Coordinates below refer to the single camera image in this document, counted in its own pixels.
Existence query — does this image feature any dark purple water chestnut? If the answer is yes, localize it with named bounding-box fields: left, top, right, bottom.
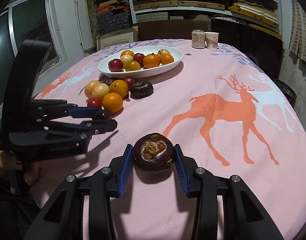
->
left=130, top=80, right=154, bottom=99

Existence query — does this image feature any dark red plum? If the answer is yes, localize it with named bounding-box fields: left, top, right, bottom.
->
left=108, top=59, right=124, bottom=72

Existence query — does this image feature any patterned dark chestnut fruit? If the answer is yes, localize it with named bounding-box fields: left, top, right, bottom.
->
left=132, top=133, right=175, bottom=173

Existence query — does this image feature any pale yellow fruit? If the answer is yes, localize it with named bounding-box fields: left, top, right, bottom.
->
left=120, top=54, right=133, bottom=67

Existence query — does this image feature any speckled yellow passion fruit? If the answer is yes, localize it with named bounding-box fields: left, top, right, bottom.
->
left=157, top=49, right=170, bottom=56

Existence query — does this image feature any left hand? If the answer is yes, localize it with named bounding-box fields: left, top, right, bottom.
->
left=0, top=151, right=41, bottom=185

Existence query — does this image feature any yellow round fruit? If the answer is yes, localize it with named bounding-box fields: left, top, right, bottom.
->
left=91, top=83, right=110, bottom=101

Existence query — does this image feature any yellow-orange round fruit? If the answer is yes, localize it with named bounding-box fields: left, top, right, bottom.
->
left=84, top=80, right=100, bottom=99

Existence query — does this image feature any small orange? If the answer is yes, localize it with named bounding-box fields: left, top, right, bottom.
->
left=110, top=80, right=129, bottom=98

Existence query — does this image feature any white oval plate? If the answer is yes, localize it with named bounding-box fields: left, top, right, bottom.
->
left=98, top=46, right=184, bottom=79

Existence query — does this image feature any large orange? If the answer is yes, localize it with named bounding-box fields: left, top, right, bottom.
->
left=143, top=53, right=161, bottom=69

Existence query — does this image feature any window at left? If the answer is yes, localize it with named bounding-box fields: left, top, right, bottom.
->
left=0, top=0, right=69, bottom=111

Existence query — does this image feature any framed picture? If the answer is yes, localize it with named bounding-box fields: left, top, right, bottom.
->
left=96, top=26, right=138, bottom=51

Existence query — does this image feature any pink deer tablecloth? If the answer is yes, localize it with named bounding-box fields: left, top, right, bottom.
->
left=31, top=40, right=306, bottom=239

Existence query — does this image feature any dark wooden chair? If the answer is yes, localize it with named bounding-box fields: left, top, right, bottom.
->
left=137, top=20, right=210, bottom=41

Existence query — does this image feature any pink drink can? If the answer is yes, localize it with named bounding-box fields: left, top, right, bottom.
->
left=192, top=29, right=206, bottom=49

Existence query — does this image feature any pink paper cup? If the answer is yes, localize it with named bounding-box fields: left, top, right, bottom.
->
left=205, top=32, right=219, bottom=49

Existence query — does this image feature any beige checked curtain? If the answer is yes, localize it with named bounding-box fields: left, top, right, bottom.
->
left=289, top=0, right=306, bottom=65

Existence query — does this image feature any metal storage shelf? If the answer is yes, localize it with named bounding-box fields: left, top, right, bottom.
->
left=129, top=0, right=282, bottom=38

